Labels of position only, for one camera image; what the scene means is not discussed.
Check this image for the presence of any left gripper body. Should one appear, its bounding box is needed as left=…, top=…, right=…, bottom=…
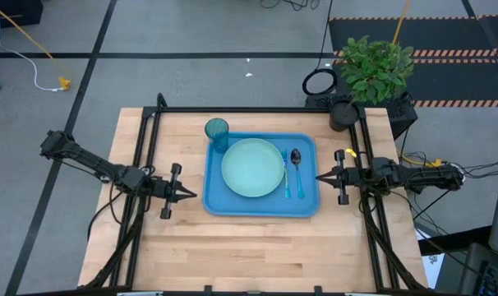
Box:
left=150, top=163, right=184, bottom=220

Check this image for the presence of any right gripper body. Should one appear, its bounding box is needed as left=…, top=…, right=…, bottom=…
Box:
left=333, top=149, right=367, bottom=206

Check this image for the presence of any spoon with blue handle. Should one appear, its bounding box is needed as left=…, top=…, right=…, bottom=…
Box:
left=290, top=147, right=306, bottom=200

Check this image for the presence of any teal faceted plastic cup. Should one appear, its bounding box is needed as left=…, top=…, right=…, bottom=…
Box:
left=204, top=118, right=230, bottom=154

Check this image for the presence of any mint green plate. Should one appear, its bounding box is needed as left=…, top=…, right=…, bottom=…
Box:
left=220, top=137, right=286, bottom=199

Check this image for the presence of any blue plastic tray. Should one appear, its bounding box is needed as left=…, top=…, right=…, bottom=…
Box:
left=201, top=131, right=320, bottom=219

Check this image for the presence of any black plant pot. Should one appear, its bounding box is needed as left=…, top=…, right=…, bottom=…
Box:
left=329, top=100, right=360, bottom=132

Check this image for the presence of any black crate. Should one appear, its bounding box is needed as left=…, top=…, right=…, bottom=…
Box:
left=304, top=90, right=419, bottom=141

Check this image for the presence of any green leafy plant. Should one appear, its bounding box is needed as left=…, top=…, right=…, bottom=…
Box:
left=338, top=35, right=415, bottom=104

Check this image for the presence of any black desk edge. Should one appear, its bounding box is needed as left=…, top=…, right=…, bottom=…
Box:
left=416, top=224, right=493, bottom=257

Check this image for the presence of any white paper sheet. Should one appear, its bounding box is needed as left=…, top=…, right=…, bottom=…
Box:
left=420, top=252, right=445, bottom=289

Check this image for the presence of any black hazard-striped floor mat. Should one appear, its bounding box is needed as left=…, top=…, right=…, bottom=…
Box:
left=328, top=14, right=498, bottom=109

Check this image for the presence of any dark keyboard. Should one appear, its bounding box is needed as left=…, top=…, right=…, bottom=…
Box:
left=458, top=242, right=498, bottom=296

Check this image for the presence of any black box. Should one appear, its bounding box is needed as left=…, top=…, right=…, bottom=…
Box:
left=0, top=0, right=44, bottom=30

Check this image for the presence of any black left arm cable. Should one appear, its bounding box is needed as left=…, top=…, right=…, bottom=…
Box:
left=108, top=164, right=158, bottom=226

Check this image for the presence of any yellow cable by arm base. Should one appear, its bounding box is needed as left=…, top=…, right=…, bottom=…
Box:
left=396, top=148, right=444, bottom=170

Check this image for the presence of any black cable off table edge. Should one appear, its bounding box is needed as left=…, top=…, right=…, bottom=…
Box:
left=87, top=189, right=122, bottom=243

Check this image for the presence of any coiled black cable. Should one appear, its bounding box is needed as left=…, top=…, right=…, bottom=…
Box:
left=301, top=0, right=339, bottom=97

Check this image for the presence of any black metal table frame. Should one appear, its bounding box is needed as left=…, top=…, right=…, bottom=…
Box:
left=78, top=92, right=430, bottom=296

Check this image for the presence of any black cable bundle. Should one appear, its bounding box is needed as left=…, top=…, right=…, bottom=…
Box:
left=437, top=150, right=498, bottom=178

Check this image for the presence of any yellow hanging cable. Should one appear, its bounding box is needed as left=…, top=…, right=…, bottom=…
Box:
left=391, top=0, right=411, bottom=45

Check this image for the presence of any tangled black cable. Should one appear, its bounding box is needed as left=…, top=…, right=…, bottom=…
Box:
left=259, top=0, right=320, bottom=12

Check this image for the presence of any white cable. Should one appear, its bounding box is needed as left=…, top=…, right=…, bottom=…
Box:
left=0, top=0, right=65, bottom=93

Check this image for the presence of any yellow cable with plug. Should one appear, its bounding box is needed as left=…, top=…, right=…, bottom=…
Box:
left=0, top=0, right=73, bottom=92

